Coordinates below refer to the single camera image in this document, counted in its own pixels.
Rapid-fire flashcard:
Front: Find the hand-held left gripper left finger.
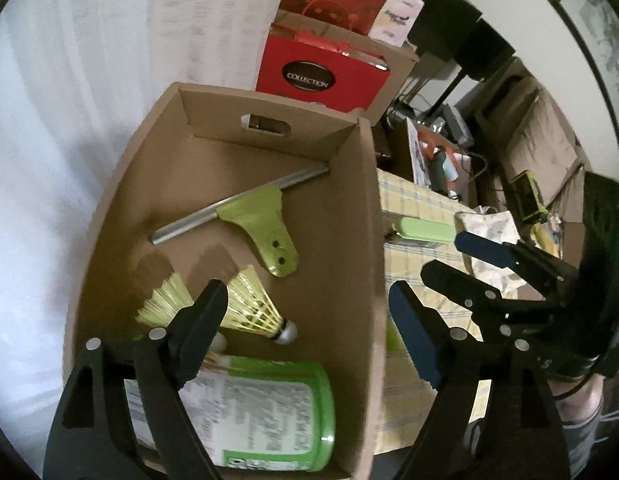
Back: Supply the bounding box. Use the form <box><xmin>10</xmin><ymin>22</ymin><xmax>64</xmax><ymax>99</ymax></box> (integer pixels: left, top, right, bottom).
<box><xmin>42</xmin><ymin>279</ymin><xmax>229</xmax><ymax>480</ymax></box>

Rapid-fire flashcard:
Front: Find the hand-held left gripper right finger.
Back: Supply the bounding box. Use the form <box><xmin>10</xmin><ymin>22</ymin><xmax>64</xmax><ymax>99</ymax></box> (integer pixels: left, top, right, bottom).
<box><xmin>388</xmin><ymin>281</ymin><xmax>573</xmax><ymax>480</ymax></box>

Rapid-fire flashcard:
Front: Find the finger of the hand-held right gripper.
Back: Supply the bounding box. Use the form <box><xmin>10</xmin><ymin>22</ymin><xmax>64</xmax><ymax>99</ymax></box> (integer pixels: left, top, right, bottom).
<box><xmin>421</xmin><ymin>260</ymin><xmax>560</xmax><ymax>341</ymax></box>
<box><xmin>454</xmin><ymin>230</ymin><xmax>580</xmax><ymax>293</ymax></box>

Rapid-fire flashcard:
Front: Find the yellow shuttlecock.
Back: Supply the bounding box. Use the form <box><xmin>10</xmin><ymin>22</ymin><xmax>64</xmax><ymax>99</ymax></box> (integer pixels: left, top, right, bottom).
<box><xmin>224</xmin><ymin>265</ymin><xmax>298</xmax><ymax>346</ymax></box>
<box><xmin>135</xmin><ymin>274</ymin><xmax>227</xmax><ymax>356</ymax></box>

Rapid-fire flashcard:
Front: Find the green pencil case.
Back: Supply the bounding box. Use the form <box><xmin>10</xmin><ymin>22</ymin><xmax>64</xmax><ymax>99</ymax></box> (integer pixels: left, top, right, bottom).
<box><xmin>387</xmin><ymin>217</ymin><xmax>457</xmax><ymax>248</ymax></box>

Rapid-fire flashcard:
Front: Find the green snack can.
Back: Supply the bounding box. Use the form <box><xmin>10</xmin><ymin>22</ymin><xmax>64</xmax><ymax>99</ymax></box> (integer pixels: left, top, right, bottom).
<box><xmin>124</xmin><ymin>352</ymin><xmax>337</xmax><ymax>473</ymax></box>

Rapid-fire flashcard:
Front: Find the green squeegee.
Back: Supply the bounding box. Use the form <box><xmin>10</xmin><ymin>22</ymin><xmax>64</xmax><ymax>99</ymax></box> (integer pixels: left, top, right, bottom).
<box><xmin>149</xmin><ymin>162</ymin><xmax>331</xmax><ymax>278</ymax></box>

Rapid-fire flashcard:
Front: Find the person's right forearm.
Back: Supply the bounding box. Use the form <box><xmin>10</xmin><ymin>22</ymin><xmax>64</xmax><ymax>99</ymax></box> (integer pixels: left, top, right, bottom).
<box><xmin>549</xmin><ymin>372</ymin><xmax>607</xmax><ymax>480</ymax></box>

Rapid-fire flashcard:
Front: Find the green plastic scoop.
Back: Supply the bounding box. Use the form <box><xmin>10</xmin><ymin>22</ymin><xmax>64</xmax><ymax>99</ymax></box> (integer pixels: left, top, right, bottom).
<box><xmin>387</xmin><ymin>320</ymin><xmax>406</xmax><ymax>356</ymax></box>

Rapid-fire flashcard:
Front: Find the floral cloth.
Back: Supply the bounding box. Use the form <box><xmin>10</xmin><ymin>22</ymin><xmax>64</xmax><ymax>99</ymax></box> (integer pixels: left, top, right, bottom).
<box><xmin>454</xmin><ymin>210</ymin><xmax>550</xmax><ymax>301</ymax></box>

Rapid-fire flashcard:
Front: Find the yellow checked tablecloth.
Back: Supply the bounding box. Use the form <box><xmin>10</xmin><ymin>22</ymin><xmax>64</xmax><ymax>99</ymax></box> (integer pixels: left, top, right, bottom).
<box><xmin>374</xmin><ymin>167</ymin><xmax>520</xmax><ymax>456</ymax></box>

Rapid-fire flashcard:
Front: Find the yellow cloth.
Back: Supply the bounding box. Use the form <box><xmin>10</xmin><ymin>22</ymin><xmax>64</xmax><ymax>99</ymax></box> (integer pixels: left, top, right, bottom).
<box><xmin>532</xmin><ymin>222</ymin><xmax>560</xmax><ymax>256</ymax></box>

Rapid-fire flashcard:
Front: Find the green and black device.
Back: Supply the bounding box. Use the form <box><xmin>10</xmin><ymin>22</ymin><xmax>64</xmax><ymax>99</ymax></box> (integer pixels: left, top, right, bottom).
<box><xmin>509</xmin><ymin>171</ymin><xmax>547</xmax><ymax>221</ymax></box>

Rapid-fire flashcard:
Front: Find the brown sofa cushion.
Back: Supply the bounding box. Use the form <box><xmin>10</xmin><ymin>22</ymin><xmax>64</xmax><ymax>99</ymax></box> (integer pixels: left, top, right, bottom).
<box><xmin>504</xmin><ymin>92</ymin><xmax>577</xmax><ymax>191</ymax></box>

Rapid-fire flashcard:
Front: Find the brown sofa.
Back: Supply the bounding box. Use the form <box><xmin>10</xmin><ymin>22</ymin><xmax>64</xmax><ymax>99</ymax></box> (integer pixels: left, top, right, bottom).
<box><xmin>474</xmin><ymin>57</ymin><xmax>597</xmax><ymax>241</ymax></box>

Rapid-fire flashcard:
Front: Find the black speaker stand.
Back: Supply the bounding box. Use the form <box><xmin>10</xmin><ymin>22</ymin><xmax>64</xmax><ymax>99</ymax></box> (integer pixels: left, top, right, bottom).
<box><xmin>429</xmin><ymin>77</ymin><xmax>464</xmax><ymax>116</ymax></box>

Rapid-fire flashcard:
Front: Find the black speaker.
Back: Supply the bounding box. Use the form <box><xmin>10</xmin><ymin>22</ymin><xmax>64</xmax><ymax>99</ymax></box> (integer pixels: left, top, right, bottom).
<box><xmin>407</xmin><ymin>0</ymin><xmax>483</xmax><ymax>61</ymax></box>
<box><xmin>457</xmin><ymin>17</ymin><xmax>516</xmax><ymax>81</ymax></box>

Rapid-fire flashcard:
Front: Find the framed painting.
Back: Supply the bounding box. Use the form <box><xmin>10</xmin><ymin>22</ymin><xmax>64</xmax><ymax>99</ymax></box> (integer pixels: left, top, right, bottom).
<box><xmin>547</xmin><ymin>0</ymin><xmax>619</xmax><ymax>166</ymax></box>

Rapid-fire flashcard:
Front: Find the white curtain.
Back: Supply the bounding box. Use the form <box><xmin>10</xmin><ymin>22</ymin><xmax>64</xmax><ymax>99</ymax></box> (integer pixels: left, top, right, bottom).
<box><xmin>0</xmin><ymin>0</ymin><xmax>300</xmax><ymax>461</ymax></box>

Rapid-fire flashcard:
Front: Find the tissue pack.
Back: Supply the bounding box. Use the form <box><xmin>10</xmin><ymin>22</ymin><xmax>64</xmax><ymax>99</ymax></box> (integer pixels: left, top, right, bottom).
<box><xmin>369</xmin><ymin>0</ymin><xmax>424</xmax><ymax>46</ymax></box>

